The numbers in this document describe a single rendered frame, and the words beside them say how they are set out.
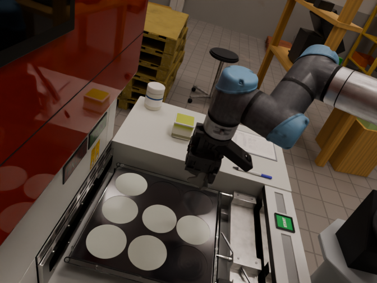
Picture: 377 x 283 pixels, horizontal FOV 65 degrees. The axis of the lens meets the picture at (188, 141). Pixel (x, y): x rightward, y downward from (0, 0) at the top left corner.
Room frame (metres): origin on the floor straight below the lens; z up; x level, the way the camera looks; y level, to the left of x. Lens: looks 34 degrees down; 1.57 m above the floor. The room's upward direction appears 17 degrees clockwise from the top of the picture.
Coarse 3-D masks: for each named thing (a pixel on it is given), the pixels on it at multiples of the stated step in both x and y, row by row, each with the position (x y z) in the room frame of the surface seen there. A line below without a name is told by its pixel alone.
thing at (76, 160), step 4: (84, 144) 0.53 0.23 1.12; (80, 148) 0.50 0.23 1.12; (84, 148) 0.53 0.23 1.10; (80, 152) 0.50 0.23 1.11; (84, 152) 0.53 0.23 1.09; (76, 156) 0.48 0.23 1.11; (80, 156) 0.51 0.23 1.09; (72, 160) 0.46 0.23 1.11; (76, 160) 0.48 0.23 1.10; (80, 160) 0.51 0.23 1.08; (68, 164) 0.45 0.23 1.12; (72, 164) 0.47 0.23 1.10; (76, 164) 0.49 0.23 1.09; (68, 168) 0.45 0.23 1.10; (72, 168) 0.47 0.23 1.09; (68, 172) 0.45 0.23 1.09; (68, 176) 0.45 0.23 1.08
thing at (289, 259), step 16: (272, 192) 0.75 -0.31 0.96; (288, 192) 0.78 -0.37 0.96; (272, 208) 0.68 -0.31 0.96; (288, 208) 0.70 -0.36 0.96; (272, 224) 0.61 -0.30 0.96; (272, 240) 0.55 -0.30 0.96; (288, 240) 0.57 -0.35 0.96; (288, 256) 0.52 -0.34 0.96; (304, 256) 0.53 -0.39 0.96; (288, 272) 0.47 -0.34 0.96; (304, 272) 0.48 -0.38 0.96
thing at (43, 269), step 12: (108, 156) 0.70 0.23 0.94; (108, 168) 0.72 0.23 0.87; (96, 180) 0.61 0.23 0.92; (84, 192) 0.54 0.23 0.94; (96, 192) 0.62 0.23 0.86; (84, 204) 0.55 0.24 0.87; (72, 216) 0.45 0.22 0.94; (84, 216) 0.53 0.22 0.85; (72, 228) 0.47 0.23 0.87; (60, 240) 0.39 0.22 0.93; (48, 252) 0.35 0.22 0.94; (60, 252) 0.40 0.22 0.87; (36, 264) 0.32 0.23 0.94; (48, 264) 0.34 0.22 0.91; (48, 276) 0.33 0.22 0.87
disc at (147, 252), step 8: (136, 240) 0.47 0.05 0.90; (144, 240) 0.48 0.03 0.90; (152, 240) 0.48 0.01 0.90; (160, 240) 0.49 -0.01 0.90; (128, 248) 0.44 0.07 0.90; (136, 248) 0.45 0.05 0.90; (144, 248) 0.46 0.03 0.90; (152, 248) 0.46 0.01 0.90; (160, 248) 0.47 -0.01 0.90; (128, 256) 0.42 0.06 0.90; (136, 256) 0.43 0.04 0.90; (144, 256) 0.43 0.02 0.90; (152, 256) 0.44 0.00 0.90; (160, 256) 0.45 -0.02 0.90; (136, 264) 0.41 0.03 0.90; (144, 264) 0.41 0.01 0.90; (152, 264) 0.42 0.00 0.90; (160, 264) 0.42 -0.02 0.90
